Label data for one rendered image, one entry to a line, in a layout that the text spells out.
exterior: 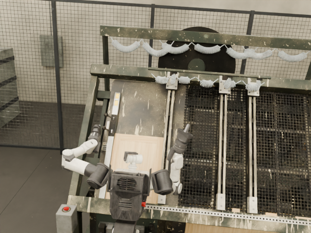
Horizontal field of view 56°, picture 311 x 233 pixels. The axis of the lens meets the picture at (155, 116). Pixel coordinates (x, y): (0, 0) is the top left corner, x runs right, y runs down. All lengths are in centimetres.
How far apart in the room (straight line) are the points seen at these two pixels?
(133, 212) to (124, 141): 85
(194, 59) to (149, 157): 113
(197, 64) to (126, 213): 174
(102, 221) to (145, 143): 73
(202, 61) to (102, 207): 169
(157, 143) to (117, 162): 38
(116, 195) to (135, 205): 13
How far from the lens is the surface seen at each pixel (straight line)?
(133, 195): 185
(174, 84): 264
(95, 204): 251
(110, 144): 257
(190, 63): 303
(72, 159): 210
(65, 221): 238
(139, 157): 200
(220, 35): 300
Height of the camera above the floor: 239
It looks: 20 degrees down
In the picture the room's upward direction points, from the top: 4 degrees clockwise
